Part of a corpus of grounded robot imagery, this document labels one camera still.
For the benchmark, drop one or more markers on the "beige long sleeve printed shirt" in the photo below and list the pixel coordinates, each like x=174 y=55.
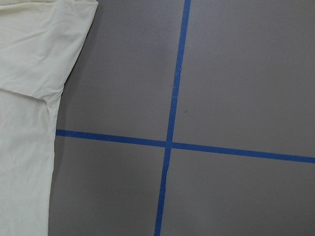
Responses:
x=40 y=41

